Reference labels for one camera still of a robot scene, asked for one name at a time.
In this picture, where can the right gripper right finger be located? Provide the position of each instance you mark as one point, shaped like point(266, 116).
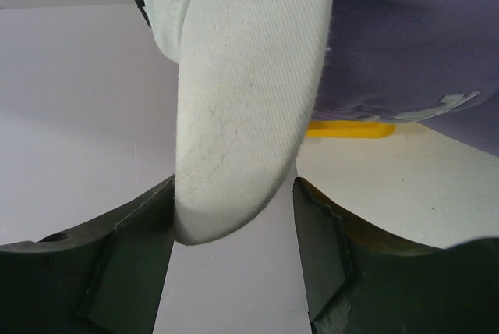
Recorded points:
point(360, 278)

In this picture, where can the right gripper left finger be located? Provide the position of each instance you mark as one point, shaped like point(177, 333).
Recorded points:
point(103, 276)

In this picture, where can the purple visor cap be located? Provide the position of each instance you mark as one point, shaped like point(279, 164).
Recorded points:
point(405, 60)

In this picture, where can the white baseball cap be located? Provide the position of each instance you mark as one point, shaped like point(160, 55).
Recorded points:
point(249, 72)

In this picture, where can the yellow plastic tray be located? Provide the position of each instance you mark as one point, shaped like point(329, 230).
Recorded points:
point(349, 129)

